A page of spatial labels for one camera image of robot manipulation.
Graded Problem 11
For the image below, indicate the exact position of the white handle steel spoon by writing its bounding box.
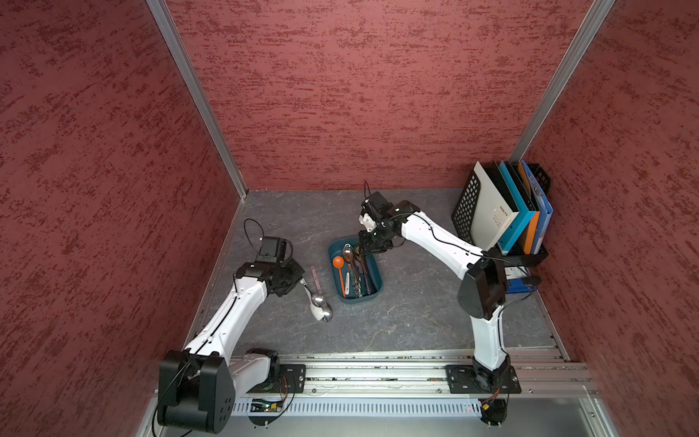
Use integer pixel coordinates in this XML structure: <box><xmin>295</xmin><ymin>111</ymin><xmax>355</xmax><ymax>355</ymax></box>
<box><xmin>342</xmin><ymin>243</ymin><xmax>362</xmax><ymax>299</ymax></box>

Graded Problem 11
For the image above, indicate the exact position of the orange plastic spoon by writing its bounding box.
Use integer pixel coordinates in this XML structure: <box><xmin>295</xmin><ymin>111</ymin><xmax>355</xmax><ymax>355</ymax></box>
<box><xmin>332</xmin><ymin>256</ymin><xmax>349</xmax><ymax>299</ymax></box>

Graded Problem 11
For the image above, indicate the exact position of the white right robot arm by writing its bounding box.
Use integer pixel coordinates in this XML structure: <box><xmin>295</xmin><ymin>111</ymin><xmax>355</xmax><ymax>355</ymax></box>
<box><xmin>359</xmin><ymin>192</ymin><xmax>510</xmax><ymax>391</ymax></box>

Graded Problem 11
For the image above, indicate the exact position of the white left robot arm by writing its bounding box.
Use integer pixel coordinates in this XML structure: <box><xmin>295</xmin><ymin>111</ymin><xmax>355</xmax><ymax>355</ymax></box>
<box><xmin>153</xmin><ymin>260</ymin><xmax>304</xmax><ymax>433</ymax></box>

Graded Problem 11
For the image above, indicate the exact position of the teal plastic storage box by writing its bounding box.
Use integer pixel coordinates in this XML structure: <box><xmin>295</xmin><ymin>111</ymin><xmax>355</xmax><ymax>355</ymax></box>
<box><xmin>328</xmin><ymin>237</ymin><xmax>383</xmax><ymax>304</ymax></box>

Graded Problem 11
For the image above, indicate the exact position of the black mesh file rack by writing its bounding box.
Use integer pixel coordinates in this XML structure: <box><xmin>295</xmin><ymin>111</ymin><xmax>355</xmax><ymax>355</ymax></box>
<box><xmin>451</xmin><ymin>160</ymin><xmax>553</xmax><ymax>268</ymax></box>

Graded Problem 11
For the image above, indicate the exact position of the white folder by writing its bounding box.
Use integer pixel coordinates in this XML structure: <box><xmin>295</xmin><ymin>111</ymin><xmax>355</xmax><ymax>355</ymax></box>
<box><xmin>471</xmin><ymin>162</ymin><xmax>513</xmax><ymax>251</ymax></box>

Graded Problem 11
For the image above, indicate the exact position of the black folder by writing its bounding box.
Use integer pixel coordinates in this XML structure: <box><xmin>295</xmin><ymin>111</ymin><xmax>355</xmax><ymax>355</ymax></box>
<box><xmin>484</xmin><ymin>162</ymin><xmax>534</xmax><ymax>223</ymax></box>

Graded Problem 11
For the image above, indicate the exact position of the teal folder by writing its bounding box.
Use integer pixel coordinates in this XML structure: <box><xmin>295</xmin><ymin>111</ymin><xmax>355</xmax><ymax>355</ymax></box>
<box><xmin>498</xmin><ymin>161</ymin><xmax>539</xmax><ymax>255</ymax></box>

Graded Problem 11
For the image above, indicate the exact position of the blue stapler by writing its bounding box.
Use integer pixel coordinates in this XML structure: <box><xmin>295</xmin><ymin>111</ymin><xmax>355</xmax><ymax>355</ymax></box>
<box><xmin>506</xmin><ymin>276</ymin><xmax>542</xmax><ymax>294</ymax></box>

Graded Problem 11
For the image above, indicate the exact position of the orange folder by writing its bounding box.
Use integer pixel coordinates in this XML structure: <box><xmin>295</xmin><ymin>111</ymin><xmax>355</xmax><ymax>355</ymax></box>
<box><xmin>518</xmin><ymin>160</ymin><xmax>541</xmax><ymax>255</ymax></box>

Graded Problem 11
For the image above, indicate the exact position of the blue folder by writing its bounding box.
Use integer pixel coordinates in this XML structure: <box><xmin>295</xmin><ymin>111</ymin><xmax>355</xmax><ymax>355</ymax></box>
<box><xmin>519</xmin><ymin>160</ymin><xmax>553</xmax><ymax>255</ymax></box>

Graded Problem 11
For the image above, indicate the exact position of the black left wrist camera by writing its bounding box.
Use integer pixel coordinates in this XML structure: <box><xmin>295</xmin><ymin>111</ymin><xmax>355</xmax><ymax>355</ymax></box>
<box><xmin>256</xmin><ymin>237</ymin><xmax>293</xmax><ymax>265</ymax></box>

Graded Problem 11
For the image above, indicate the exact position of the pink handled spoon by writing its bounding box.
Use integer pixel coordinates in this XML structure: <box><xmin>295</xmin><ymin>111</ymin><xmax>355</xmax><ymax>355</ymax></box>
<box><xmin>311</xmin><ymin>266</ymin><xmax>333</xmax><ymax>322</ymax></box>

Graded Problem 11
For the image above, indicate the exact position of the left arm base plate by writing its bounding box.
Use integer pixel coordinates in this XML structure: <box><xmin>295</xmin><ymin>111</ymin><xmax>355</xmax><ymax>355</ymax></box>
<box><xmin>247</xmin><ymin>363</ymin><xmax>307</xmax><ymax>394</ymax></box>

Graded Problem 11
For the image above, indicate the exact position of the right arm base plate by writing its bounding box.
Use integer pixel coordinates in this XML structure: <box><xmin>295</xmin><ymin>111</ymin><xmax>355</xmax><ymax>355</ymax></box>
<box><xmin>444</xmin><ymin>362</ymin><xmax>522</xmax><ymax>396</ymax></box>

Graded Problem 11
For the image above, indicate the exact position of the aluminium rail frame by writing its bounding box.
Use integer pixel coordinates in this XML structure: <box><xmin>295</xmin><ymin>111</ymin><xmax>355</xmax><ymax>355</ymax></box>
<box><xmin>223</xmin><ymin>346</ymin><xmax>617</xmax><ymax>436</ymax></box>

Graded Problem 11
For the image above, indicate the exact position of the aluminium corner post left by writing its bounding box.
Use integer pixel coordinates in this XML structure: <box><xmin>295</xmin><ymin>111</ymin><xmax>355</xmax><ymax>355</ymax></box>
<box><xmin>147</xmin><ymin>0</ymin><xmax>249</xmax><ymax>201</ymax></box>

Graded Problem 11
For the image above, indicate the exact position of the aluminium corner post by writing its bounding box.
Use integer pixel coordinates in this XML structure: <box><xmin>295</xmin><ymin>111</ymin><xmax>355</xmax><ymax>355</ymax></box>
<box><xmin>147</xmin><ymin>0</ymin><xmax>249</xmax><ymax>201</ymax></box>
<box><xmin>509</xmin><ymin>0</ymin><xmax>615</xmax><ymax>163</ymax></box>

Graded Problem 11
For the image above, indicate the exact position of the aluminium corner post right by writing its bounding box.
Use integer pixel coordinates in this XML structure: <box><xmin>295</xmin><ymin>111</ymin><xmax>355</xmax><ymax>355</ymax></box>
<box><xmin>509</xmin><ymin>0</ymin><xmax>615</xmax><ymax>163</ymax></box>

